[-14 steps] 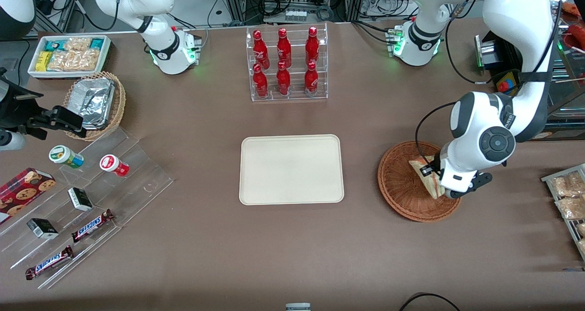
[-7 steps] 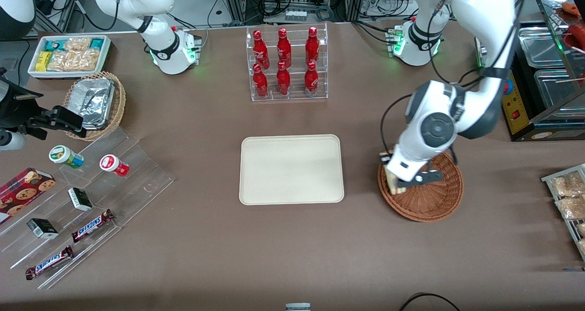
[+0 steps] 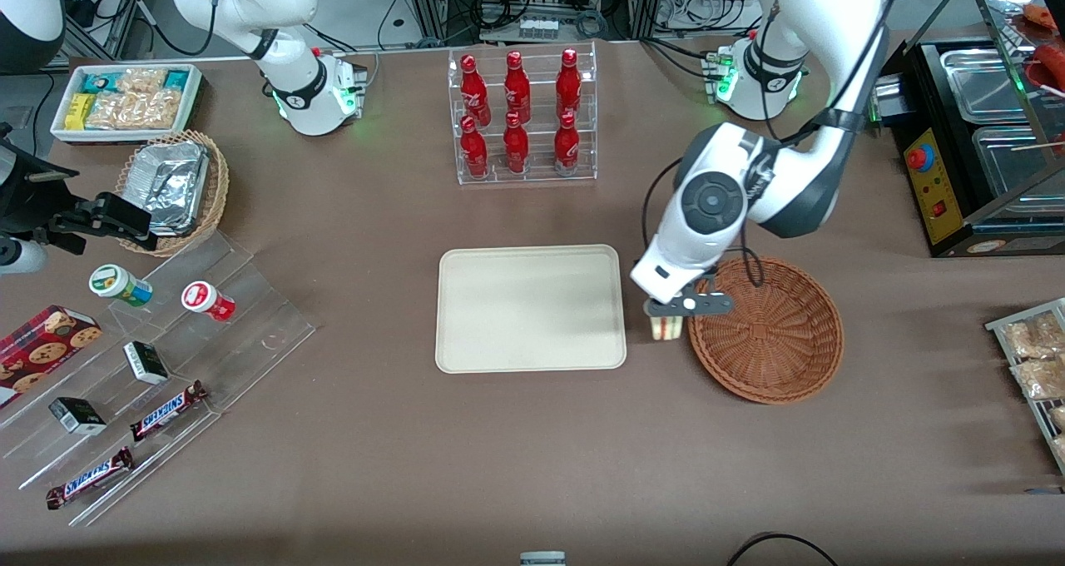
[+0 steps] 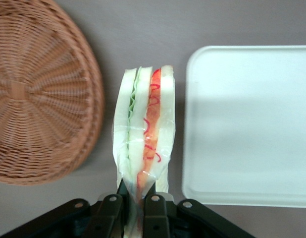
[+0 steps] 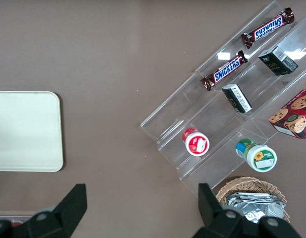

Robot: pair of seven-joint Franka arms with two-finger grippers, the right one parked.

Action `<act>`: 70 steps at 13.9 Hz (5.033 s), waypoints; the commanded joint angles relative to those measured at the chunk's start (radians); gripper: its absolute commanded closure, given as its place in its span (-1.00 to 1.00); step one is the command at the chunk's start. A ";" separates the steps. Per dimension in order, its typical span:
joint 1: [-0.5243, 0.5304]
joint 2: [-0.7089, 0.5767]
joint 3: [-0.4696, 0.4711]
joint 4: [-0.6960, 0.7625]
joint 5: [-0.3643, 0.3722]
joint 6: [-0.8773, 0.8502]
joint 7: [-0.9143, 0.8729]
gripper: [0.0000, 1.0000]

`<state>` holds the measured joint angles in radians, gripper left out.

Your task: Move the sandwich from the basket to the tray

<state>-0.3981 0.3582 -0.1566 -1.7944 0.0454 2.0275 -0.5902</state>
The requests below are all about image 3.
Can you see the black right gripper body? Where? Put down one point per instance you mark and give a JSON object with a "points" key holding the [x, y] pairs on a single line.
{"points": [[35, 210]]}

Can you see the triangle sandwich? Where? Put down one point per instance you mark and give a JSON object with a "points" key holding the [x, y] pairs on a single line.
{"points": [[666, 330]]}

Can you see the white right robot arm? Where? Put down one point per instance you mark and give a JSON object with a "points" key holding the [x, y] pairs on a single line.
{"points": [[299, 91]]}

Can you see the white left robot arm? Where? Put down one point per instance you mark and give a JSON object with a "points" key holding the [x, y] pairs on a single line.
{"points": [[707, 208]]}

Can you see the silver foil tray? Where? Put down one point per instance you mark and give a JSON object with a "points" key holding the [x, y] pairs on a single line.
{"points": [[170, 183]]}

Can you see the light wicker basket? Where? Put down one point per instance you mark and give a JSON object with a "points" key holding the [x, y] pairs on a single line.
{"points": [[218, 187]]}

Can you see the cream plastic tray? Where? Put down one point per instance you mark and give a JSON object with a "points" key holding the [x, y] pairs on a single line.
{"points": [[516, 308]]}

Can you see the brown round wicker basket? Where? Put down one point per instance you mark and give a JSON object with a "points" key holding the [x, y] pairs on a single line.
{"points": [[774, 341]]}

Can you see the white plastic bin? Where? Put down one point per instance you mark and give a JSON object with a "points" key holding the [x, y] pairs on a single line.
{"points": [[62, 133]]}

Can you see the green lid yogurt cup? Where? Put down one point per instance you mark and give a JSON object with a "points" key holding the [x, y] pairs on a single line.
{"points": [[112, 281]]}

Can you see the yellow snack pack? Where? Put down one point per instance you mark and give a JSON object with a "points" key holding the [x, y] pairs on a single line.
{"points": [[79, 110]]}

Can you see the red lid yogurt cup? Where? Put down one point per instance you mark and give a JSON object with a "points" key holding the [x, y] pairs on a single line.
{"points": [[200, 297]]}

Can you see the large clear cracker bag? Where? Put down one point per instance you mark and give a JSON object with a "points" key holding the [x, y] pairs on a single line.
{"points": [[137, 110]]}

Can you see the teal snack box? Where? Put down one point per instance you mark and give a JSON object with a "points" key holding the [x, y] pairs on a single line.
{"points": [[96, 81]]}

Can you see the small clear cracker bag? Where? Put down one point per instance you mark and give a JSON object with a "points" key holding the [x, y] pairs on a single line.
{"points": [[143, 79]]}

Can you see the small black box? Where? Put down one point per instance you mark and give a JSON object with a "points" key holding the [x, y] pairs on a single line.
{"points": [[76, 416], [146, 362]]}

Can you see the red cookie box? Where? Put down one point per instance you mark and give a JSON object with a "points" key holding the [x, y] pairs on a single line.
{"points": [[42, 350]]}

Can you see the clear acrylic stepped display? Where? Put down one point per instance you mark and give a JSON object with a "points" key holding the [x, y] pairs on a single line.
{"points": [[250, 333]]}

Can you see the Snickers bar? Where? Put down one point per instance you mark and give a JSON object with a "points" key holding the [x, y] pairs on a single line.
{"points": [[87, 479], [162, 414]]}

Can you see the red cola bottle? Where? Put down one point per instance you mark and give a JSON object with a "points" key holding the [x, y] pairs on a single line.
{"points": [[474, 150], [517, 87], [567, 146], [473, 87], [568, 83], [516, 148]]}

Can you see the clear acrylic bottle rack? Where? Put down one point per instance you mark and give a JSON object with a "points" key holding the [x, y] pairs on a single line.
{"points": [[537, 175]]}

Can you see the grey power strip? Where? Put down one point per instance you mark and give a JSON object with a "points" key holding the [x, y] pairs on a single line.
{"points": [[538, 28]]}

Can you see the small grey device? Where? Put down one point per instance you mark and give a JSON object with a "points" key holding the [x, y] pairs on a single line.
{"points": [[542, 559]]}

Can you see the white power strip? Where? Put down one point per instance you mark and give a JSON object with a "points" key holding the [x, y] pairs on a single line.
{"points": [[703, 8]]}

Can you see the black food warmer machine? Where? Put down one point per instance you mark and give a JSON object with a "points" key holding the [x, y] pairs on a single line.
{"points": [[957, 233]]}

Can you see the steel warmer pan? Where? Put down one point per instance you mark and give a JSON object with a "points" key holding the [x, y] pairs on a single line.
{"points": [[1011, 171], [982, 83]]}

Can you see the clear snack pack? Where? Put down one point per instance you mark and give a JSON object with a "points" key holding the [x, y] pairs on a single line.
{"points": [[1040, 377], [1032, 337], [1060, 449], [1059, 419]]}

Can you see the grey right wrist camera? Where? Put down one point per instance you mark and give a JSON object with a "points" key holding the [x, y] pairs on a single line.
{"points": [[21, 256]]}

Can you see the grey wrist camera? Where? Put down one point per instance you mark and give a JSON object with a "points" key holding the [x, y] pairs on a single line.
{"points": [[21, 256], [707, 304]]}

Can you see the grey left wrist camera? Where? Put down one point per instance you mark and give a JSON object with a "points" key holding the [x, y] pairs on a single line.
{"points": [[707, 304]]}

